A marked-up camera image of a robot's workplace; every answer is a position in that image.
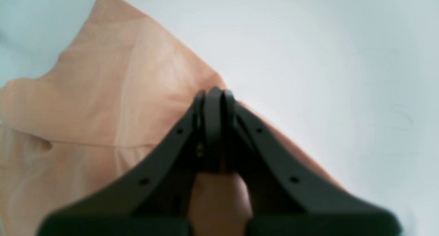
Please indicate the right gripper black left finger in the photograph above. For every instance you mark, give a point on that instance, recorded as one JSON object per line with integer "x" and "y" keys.
{"x": 153, "y": 198}

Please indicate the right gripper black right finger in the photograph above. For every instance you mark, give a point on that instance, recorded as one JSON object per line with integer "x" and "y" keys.
{"x": 289, "y": 199}

